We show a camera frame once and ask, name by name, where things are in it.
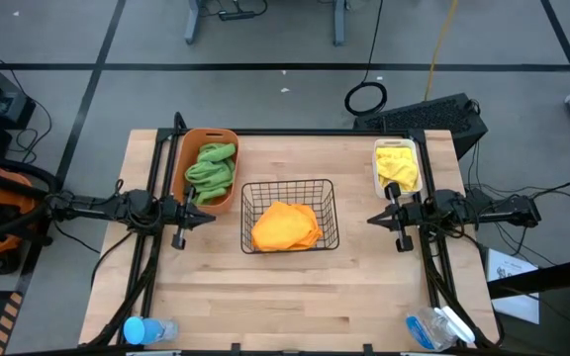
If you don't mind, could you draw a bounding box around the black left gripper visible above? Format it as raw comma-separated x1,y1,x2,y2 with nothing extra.
163,185,217,251

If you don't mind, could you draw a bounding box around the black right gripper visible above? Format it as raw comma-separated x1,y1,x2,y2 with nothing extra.
366,182,421,252

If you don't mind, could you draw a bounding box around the orange plastic basket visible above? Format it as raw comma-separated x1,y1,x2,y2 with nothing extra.
170,127,240,217

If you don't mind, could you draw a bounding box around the white plastic basket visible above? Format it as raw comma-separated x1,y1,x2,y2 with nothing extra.
372,137,424,200

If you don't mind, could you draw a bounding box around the black computer tower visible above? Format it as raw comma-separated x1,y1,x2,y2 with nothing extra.
352,92,489,160

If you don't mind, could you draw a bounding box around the clear trigger spray bottle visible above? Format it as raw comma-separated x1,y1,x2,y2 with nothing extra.
405,306,477,352

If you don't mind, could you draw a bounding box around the blue capped spray bottle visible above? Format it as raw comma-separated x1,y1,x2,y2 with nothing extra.
123,315,180,346

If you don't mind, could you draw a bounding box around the white paper sheet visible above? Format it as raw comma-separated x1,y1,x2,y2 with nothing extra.
485,246,541,325

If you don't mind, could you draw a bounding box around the black metal bar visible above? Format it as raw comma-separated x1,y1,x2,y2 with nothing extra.
487,254,570,301

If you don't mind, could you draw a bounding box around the grey desk leg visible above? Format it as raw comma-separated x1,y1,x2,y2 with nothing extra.
332,0,348,47
184,0,203,45

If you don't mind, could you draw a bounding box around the black power strip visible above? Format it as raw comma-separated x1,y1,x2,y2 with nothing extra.
218,9,257,22

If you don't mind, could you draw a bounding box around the black wire basket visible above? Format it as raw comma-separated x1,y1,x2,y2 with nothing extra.
239,178,340,256

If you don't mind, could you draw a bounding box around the black metal table frame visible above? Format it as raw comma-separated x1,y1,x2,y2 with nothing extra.
86,111,507,356

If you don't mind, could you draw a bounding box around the coiled black cable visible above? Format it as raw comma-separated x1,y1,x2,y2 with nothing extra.
343,0,389,118

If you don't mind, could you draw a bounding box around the yellow hanging cable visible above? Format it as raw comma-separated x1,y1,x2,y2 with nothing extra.
423,0,459,103

